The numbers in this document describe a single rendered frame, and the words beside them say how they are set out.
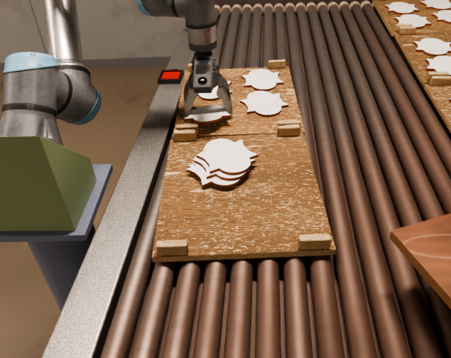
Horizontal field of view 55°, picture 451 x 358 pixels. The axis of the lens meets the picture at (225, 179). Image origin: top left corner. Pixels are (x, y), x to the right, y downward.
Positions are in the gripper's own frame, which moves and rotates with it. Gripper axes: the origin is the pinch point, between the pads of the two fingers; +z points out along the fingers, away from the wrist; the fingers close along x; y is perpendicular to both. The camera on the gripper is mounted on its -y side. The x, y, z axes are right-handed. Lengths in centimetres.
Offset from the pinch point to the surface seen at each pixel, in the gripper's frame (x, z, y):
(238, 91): -8.4, 0.5, 16.3
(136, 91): 73, 84, 210
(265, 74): -17.3, -0.6, 25.1
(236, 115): -7.7, 1.2, 1.8
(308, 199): -22.4, 3.0, -34.6
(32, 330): 81, 94, -1
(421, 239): -36, -6, -57
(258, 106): -13.9, 0.3, 5.0
